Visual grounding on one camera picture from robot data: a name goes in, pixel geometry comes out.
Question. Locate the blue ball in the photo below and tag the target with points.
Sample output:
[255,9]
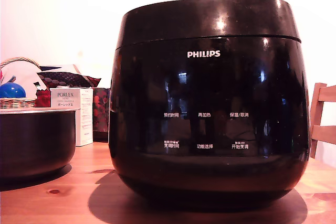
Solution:
[11,90]

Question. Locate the small red packet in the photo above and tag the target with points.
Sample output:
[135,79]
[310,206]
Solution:
[42,98]

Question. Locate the dark red floral box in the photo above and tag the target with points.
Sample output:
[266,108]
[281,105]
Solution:
[101,111]

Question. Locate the wooden chair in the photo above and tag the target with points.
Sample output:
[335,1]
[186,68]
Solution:
[321,119]

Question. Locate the white Porlex box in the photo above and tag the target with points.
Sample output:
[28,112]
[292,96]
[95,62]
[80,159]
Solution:
[68,98]

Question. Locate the black rice cooker lid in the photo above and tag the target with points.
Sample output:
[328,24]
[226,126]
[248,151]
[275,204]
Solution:
[210,19]

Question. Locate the white paper bag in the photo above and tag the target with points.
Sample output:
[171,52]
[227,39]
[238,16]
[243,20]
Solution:
[22,75]

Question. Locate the woven wicker basket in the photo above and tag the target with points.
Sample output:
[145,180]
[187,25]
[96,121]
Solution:
[15,102]

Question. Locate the large black rice cooker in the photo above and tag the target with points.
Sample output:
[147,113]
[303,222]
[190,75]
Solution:
[210,119]

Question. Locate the black inner pot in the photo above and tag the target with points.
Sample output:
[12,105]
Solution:
[34,140]

